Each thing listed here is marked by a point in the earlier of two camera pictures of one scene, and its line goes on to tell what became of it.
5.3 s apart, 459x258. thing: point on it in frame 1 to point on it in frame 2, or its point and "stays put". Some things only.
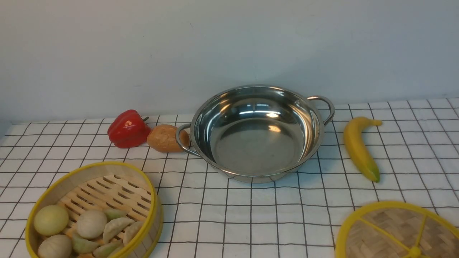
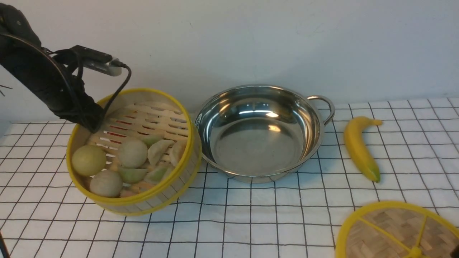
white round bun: [55, 246] to [106, 184]
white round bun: [91, 224] to [132, 153]
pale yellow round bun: [51, 220] to [88, 160]
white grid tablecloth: [416, 150] stays put
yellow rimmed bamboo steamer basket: [102, 186] to [143, 159]
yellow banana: [359, 147] stays put
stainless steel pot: [255, 133] stays put
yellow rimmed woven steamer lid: [398, 229] stays put
